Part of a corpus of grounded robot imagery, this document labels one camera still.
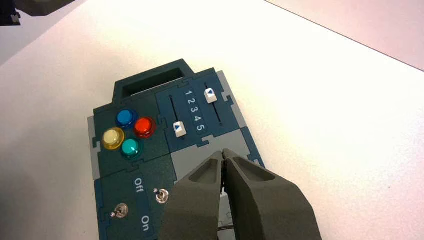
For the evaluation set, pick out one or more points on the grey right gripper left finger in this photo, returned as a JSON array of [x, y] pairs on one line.
[[195, 205]]

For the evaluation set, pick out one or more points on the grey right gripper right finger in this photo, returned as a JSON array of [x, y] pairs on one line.
[[265, 205]]

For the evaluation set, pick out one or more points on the dark teal control panel board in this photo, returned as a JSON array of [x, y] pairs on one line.
[[159, 139]]

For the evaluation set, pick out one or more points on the white slider knob blue arrow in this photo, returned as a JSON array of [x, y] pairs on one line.
[[210, 95], [179, 129]]

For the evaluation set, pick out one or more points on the green round push button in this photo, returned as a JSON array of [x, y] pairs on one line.
[[131, 148]]

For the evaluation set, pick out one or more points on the red round push button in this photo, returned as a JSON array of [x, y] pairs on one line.
[[144, 127]]

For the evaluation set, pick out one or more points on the yellow round push button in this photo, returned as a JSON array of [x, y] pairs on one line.
[[112, 138]]

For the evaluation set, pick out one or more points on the blue round push button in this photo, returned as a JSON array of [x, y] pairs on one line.
[[126, 118]]

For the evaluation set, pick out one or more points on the metal toggle switch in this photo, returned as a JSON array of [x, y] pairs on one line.
[[119, 211], [161, 196]]

